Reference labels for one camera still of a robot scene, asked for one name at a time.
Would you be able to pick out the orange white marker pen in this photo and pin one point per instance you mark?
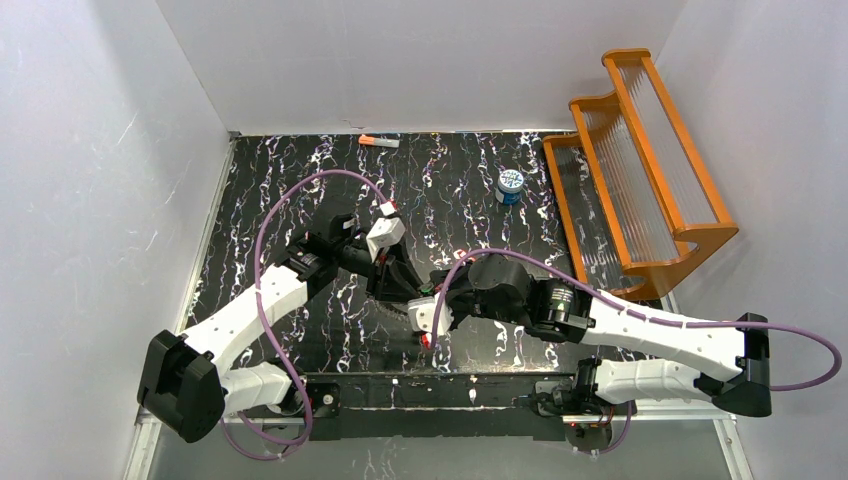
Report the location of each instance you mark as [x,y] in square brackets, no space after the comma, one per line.
[378,142]

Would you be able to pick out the round metal key organizer disc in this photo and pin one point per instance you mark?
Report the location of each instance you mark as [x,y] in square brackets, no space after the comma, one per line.
[397,311]

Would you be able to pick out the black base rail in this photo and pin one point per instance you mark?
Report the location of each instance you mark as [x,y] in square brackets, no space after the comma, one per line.
[457,405]

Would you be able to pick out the orange wooden tiered rack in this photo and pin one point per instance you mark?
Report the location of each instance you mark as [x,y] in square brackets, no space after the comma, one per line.
[639,209]

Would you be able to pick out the blue white paint jar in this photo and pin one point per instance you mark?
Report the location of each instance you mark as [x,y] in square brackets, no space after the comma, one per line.
[509,188]

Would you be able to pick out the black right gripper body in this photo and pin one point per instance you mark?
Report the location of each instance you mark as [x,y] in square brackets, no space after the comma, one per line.
[454,302]

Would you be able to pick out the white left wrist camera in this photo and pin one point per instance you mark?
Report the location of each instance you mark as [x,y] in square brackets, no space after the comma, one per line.
[388,230]

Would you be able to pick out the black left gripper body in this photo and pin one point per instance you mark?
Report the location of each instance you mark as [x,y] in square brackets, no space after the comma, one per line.
[382,279]

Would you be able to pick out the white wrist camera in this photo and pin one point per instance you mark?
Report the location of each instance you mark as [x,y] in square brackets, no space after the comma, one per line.
[388,230]
[429,318]

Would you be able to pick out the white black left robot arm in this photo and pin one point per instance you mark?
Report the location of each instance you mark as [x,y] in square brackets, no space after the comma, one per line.
[188,380]

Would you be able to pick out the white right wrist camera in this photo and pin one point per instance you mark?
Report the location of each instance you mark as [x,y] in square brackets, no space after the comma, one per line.
[429,318]

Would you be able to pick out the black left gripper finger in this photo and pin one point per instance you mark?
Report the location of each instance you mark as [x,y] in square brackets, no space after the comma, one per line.
[400,284]
[403,269]

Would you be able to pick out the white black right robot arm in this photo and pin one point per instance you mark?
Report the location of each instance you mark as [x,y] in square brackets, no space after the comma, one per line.
[724,363]

